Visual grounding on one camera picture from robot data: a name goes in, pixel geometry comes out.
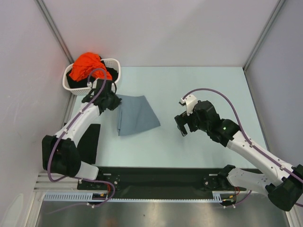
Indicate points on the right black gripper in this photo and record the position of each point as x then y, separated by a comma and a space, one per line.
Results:
186, 122

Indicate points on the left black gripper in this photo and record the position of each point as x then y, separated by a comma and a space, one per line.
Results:
116, 103

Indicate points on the grey-blue t-shirt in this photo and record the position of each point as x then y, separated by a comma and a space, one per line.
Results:
135, 115

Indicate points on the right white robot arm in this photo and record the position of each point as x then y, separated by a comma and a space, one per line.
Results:
280, 181

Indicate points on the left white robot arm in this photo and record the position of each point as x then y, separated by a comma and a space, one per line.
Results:
60, 153

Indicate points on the black garment in basket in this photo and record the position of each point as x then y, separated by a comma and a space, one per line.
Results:
83, 83

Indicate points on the white plastic laundry basket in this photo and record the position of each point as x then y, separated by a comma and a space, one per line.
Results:
109, 62

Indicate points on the orange t-shirt in basket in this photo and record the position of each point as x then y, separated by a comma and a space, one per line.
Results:
85, 64

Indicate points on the folded black t-shirt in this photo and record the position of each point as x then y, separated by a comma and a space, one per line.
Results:
88, 144

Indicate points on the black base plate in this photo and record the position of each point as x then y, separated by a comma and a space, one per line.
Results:
165, 183

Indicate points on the aluminium front rail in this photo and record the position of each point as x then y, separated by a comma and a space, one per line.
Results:
43, 184

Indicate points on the white slotted cable duct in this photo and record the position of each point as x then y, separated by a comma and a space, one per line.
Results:
100, 197

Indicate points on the left aluminium corner post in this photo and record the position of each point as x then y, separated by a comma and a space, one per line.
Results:
54, 29

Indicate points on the aluminium corner post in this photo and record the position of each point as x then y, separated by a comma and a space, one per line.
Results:
54, 29
264, 33

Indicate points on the right aluminium corner post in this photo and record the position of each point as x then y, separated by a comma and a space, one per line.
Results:
264, 33

